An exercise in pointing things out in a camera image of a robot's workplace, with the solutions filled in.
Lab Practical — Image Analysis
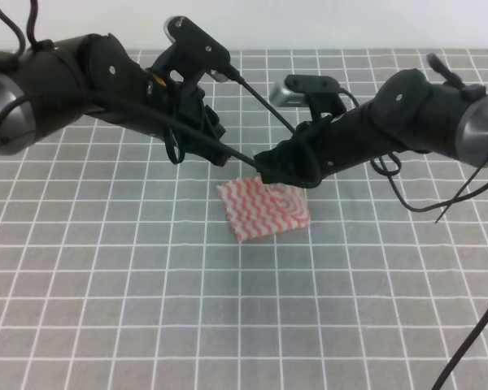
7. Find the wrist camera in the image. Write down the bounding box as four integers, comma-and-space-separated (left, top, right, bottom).
150, 16, 240, 83
269, 74, 347, 121

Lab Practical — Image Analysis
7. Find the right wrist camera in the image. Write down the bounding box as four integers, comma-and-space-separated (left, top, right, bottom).
269, 74, 347, 121

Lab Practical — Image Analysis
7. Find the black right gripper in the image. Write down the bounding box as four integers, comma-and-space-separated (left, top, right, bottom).
254, 113, 390, 189

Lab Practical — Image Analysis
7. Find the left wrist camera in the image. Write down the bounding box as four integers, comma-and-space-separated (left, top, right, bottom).
150, 16, 240, 83

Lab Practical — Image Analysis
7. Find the pink white striped towel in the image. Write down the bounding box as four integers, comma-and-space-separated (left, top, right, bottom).
217, 176, 312, 242

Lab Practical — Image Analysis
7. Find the black left camera cable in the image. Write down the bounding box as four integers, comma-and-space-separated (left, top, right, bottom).
0, 0, 298, 390

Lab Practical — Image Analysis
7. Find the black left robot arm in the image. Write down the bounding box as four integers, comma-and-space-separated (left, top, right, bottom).
0, 34, 229, 167

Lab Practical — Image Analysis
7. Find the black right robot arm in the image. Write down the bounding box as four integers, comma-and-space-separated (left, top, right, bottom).
255, 69, 488, 183

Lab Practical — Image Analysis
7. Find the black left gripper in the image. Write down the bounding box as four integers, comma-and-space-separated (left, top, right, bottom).
87, 68, 228, 167

